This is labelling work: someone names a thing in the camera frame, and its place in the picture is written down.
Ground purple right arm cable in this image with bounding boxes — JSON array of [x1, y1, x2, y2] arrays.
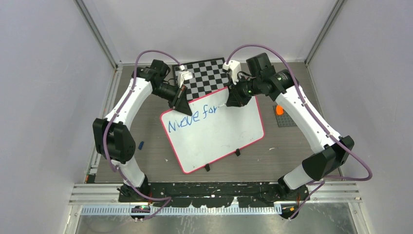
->
[[225, 44, 373, 222]]

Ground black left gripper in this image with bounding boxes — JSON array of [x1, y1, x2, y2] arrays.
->
[[153, 82, 193, 116]]

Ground grey studded building baseplate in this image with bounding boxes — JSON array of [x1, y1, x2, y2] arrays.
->
[[273, 105, 297, 127]]

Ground slotted aluminium rail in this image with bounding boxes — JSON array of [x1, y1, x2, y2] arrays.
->
[[80, 204, 282, 216]]

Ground black white chessboard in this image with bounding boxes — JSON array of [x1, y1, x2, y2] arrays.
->
[[183, 58, 228, 101]]

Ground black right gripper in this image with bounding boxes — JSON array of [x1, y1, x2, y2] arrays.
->
[[226, 74, 261, 107]]

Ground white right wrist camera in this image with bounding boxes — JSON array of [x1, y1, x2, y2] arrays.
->
[[222, 60, 241, 85]]

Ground black mounting base plate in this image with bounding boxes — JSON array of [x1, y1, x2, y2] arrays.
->
[[117, 182, 308, 208]]

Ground orange curved track piece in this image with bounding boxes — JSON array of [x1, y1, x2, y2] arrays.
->
[[275, 105, 284, 116]]

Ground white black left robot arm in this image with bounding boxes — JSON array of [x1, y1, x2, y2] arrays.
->
[[93, 59, 192, 202]]

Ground pink framed whiteboard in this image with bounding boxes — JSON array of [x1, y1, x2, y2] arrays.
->
[[160, 88, 265, 174]]

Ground blue marker cap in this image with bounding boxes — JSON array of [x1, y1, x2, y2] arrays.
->
[[138, 141, 144, 150]]

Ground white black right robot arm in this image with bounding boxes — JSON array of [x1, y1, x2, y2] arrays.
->
[[223, 53, 355, 200]]

